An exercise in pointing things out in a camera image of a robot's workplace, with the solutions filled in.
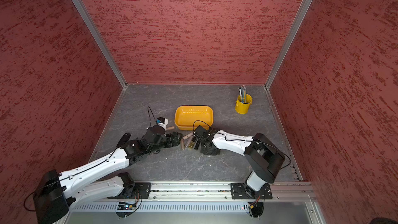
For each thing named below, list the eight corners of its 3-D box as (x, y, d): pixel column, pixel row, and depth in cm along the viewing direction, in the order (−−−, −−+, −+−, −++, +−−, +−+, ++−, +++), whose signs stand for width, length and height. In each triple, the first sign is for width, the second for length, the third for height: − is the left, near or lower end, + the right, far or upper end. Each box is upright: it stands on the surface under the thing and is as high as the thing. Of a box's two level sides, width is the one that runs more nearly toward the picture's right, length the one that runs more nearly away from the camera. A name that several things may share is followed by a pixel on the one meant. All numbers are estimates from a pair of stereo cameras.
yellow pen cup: (234, 113, 107) (237, 104, 98) (233, 104, 112) (235, 94, 103) (249, 113, 107) (253, 104, 98) (247, 104, 112) (250, 94, 103)
